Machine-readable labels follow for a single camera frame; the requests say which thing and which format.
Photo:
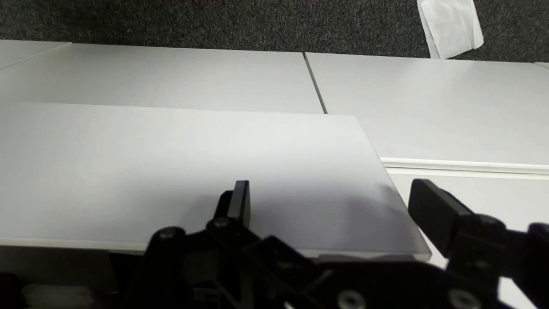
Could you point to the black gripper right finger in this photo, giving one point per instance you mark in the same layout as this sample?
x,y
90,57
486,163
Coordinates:
x,y
435,211

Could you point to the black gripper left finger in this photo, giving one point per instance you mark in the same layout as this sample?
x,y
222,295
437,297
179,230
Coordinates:
x,y
239,199

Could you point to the white drawer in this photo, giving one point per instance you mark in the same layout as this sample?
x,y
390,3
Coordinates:
x,y
172,172

